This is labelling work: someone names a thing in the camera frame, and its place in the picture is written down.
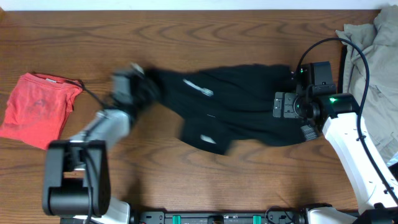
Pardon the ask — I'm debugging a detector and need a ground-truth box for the black polo shirt white logo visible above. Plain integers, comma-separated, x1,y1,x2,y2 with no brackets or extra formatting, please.
145,64,306,154

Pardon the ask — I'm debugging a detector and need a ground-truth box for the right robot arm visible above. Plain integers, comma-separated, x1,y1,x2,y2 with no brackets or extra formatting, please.
273,62,397,223

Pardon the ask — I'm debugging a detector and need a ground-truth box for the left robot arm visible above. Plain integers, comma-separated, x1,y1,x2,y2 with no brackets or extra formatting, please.
42,63,160,224

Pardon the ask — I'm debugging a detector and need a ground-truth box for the beige khaki garment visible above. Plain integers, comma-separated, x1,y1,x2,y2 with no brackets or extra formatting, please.
336,5,398,166

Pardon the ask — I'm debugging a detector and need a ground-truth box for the folded red t-shirt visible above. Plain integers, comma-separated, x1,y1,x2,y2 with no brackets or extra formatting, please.
1,73,83,150

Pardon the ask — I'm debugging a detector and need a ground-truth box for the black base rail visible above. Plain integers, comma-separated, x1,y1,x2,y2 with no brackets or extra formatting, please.
125,208,308,224

